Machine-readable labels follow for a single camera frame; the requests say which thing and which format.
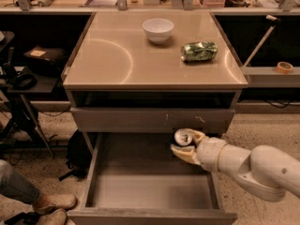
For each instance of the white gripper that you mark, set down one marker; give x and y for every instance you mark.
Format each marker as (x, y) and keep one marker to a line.
(208, 153)

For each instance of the grey drawer cabinet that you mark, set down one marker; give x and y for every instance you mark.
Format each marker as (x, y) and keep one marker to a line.
(117, 66)

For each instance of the crushed green soda can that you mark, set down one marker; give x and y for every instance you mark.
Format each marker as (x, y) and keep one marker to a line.
(199, 51)

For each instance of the tan shoe upper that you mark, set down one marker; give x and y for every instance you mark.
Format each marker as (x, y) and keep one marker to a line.
(48, 203)

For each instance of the masking tape roll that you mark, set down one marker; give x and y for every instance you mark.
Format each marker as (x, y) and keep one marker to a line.
(284, 68)

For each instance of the white ceramic bowl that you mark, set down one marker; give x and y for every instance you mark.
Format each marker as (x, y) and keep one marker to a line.
(158, 30)

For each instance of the black tripod stand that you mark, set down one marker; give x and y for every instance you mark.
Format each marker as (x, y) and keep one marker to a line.
(24, 117)

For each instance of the black headphones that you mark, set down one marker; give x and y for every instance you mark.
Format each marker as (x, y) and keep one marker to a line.
(23, 81)

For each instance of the tan shoe lower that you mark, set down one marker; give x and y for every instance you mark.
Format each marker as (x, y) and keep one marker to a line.
(55, 217)

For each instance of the black bag with label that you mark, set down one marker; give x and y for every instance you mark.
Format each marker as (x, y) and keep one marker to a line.
(46, 61)

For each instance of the grey side shelf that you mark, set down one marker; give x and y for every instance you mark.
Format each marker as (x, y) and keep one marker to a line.
(268, 77)

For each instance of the closed grey top drawer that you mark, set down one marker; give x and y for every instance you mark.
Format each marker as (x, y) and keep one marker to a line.
(151, 120)

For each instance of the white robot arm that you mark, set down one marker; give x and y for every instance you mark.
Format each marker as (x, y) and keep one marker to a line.
(264, 171)

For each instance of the open grey middle drawer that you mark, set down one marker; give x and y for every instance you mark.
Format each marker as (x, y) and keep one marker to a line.
(134, 179)

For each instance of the blue pepsi can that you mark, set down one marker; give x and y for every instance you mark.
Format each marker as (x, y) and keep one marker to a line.
(183, 138)

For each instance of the black backpack on floor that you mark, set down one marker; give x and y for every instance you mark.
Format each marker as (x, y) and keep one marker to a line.
(78, 156)

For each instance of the white stick with cork tip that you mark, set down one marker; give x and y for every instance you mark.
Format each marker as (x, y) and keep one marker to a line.
(273, 23)

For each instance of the person's jeans leg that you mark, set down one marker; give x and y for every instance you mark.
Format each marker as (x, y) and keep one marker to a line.
(14, 186)

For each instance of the tan shoe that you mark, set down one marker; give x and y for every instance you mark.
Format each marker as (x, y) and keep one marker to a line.
(55, 217)
(48, 203)

